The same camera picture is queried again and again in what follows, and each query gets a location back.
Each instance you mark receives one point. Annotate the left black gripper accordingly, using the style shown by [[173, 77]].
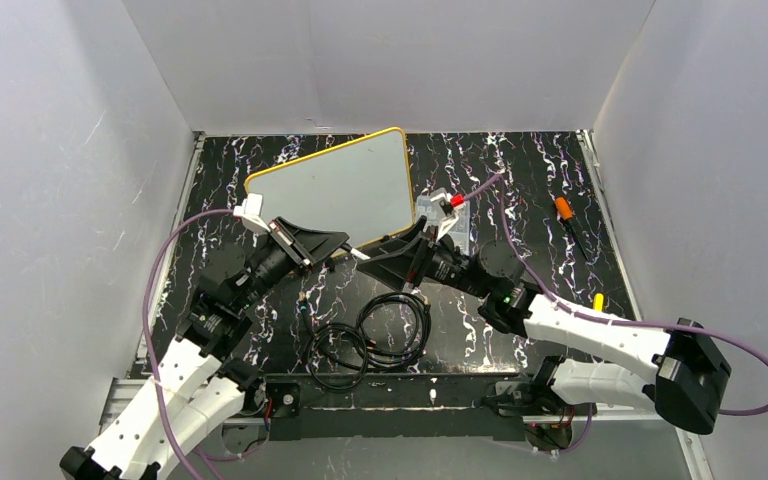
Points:
[[289, 245]]

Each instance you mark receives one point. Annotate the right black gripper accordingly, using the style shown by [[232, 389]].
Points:
[[422, 257]]

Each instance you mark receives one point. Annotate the white whiteboard marker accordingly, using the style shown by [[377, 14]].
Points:
[[355, 253]]

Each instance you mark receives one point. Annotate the yellow framed whiteboard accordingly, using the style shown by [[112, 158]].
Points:
[[362, 187]]

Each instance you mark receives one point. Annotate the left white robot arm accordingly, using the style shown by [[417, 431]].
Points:
[[198, 384]]

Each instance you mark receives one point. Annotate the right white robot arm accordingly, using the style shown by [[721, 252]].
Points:
[[675, 371]]

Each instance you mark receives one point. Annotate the clear plastic screw box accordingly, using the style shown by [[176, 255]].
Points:
[[460, 234]]

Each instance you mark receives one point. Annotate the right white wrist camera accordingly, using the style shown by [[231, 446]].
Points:
[[447, 208]]

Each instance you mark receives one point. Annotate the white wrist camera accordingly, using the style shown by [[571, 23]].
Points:
[[249, 214], [447, 208]]

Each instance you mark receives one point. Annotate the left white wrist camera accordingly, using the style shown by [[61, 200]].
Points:
[[249, 214]]

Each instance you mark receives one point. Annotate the orange handled screwdriver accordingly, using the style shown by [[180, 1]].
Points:
[[566, 215]]

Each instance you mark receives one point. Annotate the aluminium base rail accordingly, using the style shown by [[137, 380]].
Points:
[[489, 405]]

